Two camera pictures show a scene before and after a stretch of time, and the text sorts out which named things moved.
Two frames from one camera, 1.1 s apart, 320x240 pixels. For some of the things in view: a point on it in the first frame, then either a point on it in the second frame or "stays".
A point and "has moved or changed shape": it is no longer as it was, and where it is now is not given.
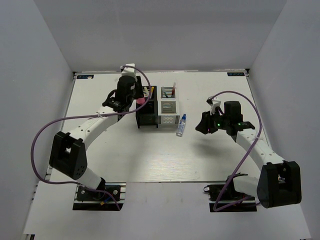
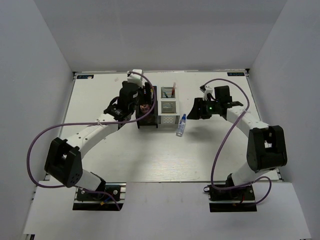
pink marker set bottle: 140,100 has moved or changed shape
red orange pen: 174,88 stays
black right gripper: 206,123 → 195,113
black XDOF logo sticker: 86,76 stays
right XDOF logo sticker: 235,74 stays
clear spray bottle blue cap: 181,126 stays
